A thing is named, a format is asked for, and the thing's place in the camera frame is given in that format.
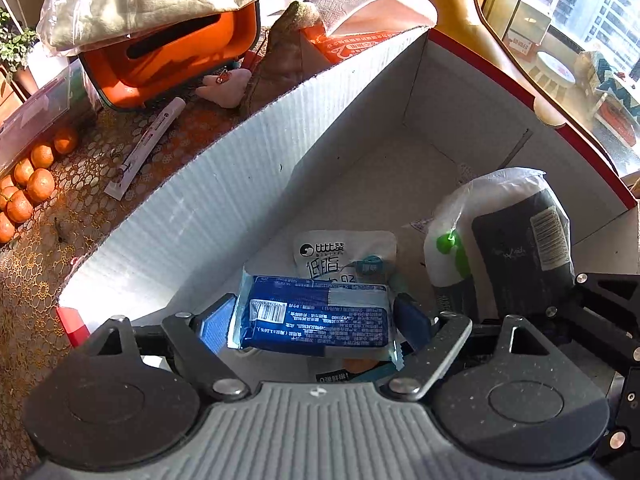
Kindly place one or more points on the blue snack packet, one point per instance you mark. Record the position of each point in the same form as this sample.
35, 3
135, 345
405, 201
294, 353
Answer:
315, 320

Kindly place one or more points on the orange plastic basket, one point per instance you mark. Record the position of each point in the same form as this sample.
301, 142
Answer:
175, 60

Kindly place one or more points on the plastic bag with dark box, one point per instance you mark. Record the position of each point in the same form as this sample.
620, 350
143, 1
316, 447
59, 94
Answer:
520, 250

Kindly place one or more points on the clear plastic storage box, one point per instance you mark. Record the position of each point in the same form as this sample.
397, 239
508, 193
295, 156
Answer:
40, 110

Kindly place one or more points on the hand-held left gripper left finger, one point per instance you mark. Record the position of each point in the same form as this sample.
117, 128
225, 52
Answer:
217, 325

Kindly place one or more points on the pile of tangerines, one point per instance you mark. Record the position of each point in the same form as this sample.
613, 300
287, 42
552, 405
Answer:
40, 185

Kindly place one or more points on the orange paper packet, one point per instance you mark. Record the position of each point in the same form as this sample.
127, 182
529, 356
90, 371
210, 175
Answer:
345, 45

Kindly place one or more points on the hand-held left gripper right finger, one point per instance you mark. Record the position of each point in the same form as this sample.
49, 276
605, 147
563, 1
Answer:
412, 320

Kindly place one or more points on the red cardboard box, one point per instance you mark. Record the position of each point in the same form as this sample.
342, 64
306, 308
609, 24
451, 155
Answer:
225, 170

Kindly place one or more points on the small pink plush charm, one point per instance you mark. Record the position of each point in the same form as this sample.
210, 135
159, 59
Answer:
227, 90

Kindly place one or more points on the white blue food pouch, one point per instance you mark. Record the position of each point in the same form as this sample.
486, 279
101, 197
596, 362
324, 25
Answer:
340, 252

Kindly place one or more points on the brown bamboo shoot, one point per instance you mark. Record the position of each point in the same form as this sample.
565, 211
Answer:
285, 70

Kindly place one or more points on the clear bag with cloth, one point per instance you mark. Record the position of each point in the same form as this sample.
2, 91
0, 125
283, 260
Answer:
140, 0

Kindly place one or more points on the white paper towel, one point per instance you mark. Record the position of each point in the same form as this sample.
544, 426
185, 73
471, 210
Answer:
375, 5

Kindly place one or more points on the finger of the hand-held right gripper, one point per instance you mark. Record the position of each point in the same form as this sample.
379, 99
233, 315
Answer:
595, 290
590, 325

